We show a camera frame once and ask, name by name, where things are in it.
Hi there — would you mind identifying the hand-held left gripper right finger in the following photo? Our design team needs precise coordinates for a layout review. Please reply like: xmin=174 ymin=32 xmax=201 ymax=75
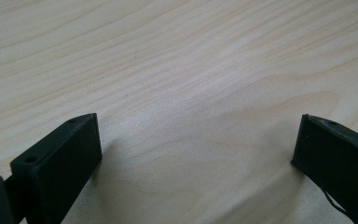
xmin=290 ymin=113 xmax=358 ymax=224

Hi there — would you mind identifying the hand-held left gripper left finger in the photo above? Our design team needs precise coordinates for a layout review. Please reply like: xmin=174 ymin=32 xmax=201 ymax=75
xmin=9 ymin=112 xmax=103 ymax=224

